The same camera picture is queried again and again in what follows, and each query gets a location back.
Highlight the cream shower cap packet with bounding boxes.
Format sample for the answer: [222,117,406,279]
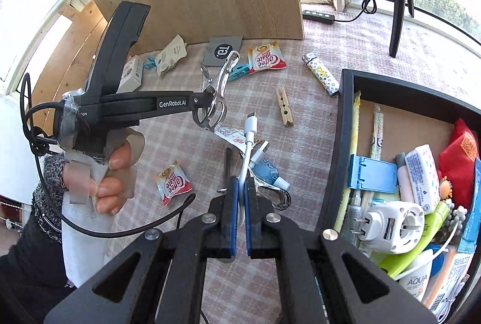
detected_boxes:
[155,35,188,76]

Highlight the yellow straw stick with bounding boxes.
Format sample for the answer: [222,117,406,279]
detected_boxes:
[333,90,363,235]

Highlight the white orange snack packet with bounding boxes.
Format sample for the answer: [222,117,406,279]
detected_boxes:
[214,124,258,153]

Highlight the grey square sachet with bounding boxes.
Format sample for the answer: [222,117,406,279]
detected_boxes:
[201,36,243,67]

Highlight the blue wet wipes packet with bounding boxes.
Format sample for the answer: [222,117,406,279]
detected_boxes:
[457,158,481,254]

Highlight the white Aqua sunscreen tube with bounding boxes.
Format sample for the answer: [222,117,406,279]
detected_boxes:
[398,248,434,301]

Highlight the white USB cable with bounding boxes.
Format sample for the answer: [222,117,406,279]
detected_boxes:
[237,113,271,190]

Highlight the teal plastic clothespin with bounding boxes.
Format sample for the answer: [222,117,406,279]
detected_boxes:
[228,63,250,82]

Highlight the white dotted tissue pack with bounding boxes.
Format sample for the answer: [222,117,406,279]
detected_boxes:
[404,144,440,215]

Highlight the red coffee mate sachet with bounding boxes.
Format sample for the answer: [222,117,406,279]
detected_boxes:
[247,40,286,75]

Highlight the white printed cardboard box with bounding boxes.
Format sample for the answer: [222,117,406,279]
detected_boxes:
[117,56,143,94]

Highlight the white ball massage roller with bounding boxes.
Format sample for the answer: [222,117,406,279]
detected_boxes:
[394,204,469,282]

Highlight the black storage tray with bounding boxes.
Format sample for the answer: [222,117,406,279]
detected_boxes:
[316,69,480,323]

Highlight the white plug adapter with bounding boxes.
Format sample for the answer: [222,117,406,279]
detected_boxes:
[351,201,425,255]

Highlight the small blue bottle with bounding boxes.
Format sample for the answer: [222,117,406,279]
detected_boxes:
[253,158,290,190]

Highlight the person left hand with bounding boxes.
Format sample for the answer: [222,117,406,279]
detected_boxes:
[62,141,131,216]

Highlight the patterned lighter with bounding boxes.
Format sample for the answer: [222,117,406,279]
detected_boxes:
[302,53,340,96]

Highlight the wooden clothespin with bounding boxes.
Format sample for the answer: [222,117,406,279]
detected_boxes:
[276,87,293,127]

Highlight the grey metal spoon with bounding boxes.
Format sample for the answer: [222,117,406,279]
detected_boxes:
[217,147,232,194]

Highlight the large steel clamp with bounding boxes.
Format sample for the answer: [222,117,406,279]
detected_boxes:
[192,50,241,132]

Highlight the blue scissor-shaped clip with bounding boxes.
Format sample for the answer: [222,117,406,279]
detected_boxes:
[143,56,157,70]

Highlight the blue phone stand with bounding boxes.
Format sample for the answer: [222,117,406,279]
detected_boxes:
[347,155,398,194]

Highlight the red pouch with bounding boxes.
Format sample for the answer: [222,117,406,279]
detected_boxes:
[438,119,479,210]

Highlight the black cable remote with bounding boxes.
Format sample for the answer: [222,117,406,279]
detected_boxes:
[302,10,336,25]

